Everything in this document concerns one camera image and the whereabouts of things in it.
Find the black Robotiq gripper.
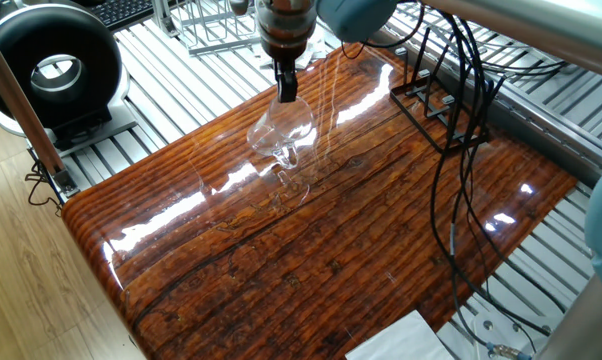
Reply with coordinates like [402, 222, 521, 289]
[256, 7, 318, 104]

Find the clear glass cup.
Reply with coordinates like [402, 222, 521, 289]
[245, 95, 318, 170]

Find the wood grain table mat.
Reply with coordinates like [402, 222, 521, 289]
[61, 42, 580, 360]

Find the black keyboard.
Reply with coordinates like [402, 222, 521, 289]
[88, 0, 157, 31]

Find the white paper sheet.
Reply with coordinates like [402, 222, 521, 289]
[344, 309, 455, 360]

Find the white wire dish rack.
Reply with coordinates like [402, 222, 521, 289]
[150, 0, 262, 56]

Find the black wire cup rack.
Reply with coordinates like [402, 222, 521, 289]
[389, 27, 505, 155]

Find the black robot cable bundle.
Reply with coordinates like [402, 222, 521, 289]
[340, 0, 570, 359]

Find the brown frame post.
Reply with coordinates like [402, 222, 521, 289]
[0, 22, 80, 199]

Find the thin black floor cable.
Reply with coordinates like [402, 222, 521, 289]
[24, 159, 65, 216]

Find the black ring-shaped blower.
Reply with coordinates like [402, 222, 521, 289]
[0, 2, 140, 159]

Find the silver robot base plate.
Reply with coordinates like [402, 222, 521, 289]
[473, 309, 537, 360]

